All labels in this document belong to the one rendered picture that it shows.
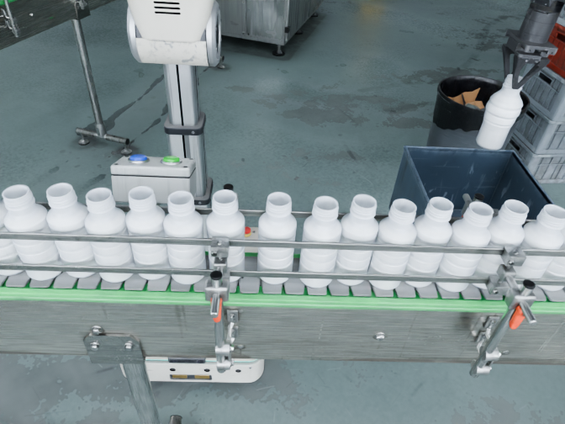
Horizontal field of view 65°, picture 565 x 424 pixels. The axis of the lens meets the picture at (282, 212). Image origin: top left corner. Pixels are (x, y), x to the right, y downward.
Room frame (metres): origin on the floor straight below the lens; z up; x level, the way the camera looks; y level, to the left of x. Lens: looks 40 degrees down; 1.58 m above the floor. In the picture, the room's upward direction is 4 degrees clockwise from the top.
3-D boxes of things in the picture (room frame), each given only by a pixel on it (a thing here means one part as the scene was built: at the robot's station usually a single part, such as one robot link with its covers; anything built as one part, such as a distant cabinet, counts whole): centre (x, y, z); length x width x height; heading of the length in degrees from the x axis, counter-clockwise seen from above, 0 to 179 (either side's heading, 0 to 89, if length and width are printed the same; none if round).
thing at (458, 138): (2.20, -0.98, 0.32); 0.45 x 0.45 x 0.64
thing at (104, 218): (0.51, 0.27, 1.08); 0.06 x 0.06 x 0.17
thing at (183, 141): (1.16, 0.30, 0.74); 0.11 x 0.11 x 0.40; 3
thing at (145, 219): (0.52, 0.21, 1.08); 0.06 x 0.06 x 0.17
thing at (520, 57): (0.93, -0.47, 1.25); 0.07 x 0.07 x 0.09; 3
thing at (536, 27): (0.94, -0.48, 1.32); 0.10 x 0.07 x 0.07; 3
